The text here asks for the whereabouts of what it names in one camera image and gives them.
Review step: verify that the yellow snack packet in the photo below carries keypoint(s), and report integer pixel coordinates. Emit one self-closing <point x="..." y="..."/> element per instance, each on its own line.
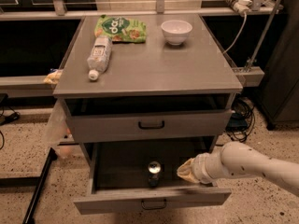
<point x="53" y="77"/>

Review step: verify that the blue silver redbull can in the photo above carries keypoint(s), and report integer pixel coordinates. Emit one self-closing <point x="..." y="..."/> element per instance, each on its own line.
<point x="154" y="168"/>

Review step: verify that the grey top drawer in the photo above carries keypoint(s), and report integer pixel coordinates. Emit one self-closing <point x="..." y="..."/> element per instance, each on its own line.
<point x="128" y="127"/>

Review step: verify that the white ceramic bowl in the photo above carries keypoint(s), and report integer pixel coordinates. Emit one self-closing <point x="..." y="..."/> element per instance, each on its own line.
<point x="175" y="31"/>

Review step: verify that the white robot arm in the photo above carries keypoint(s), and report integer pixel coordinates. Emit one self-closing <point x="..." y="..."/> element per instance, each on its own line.
<point x="237" y="160"/>

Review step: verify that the grey metal rail frame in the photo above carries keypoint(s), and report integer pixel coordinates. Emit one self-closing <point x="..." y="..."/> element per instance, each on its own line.
<point x="34" y="86"/>

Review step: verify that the black drawer handle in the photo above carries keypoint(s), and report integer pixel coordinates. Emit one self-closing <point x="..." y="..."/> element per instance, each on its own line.
<point x="151" y="125"/>
<point x="153" y="205"/>

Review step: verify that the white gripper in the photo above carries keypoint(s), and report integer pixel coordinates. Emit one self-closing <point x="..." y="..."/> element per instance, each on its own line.
<point x="201" y="170"/>

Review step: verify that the dark grey side cabinet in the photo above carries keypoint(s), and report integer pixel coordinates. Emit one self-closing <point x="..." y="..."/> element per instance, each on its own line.
<point x="278" y="94"/>

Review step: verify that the black middle drawer handle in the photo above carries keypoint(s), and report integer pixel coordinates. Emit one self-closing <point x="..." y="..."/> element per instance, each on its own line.
<point x="153" y="205"/>

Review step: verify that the open grey middle drawer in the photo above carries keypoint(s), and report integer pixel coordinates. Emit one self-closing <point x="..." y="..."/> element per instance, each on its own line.
<point x="119" y="177"/>

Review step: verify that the clear plastic bag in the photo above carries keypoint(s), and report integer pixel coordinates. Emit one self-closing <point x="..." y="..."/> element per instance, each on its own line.
<point x="57" y="135"/>

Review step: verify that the black top drawer handle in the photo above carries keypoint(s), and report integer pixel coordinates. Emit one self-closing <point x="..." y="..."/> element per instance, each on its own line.
<point x="151" y="125"/>

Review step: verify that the black metal floor frame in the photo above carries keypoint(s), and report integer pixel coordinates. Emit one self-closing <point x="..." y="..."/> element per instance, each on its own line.
<point x="31" y="181"/>

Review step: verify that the clear plastic water bottle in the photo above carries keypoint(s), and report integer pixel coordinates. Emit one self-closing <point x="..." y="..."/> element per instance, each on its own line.
<point x="99" y="58"/>

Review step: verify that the green snack bag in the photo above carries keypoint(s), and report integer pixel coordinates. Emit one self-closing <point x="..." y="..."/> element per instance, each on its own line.
<point x="121" y="29"/>

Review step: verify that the white power strip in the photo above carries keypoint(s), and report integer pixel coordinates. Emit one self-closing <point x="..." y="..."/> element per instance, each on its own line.
<point x="237" y="7"/>

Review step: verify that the grey drawer cabinet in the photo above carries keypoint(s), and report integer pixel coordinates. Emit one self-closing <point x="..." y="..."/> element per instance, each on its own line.
<point x="152" y="77"/>

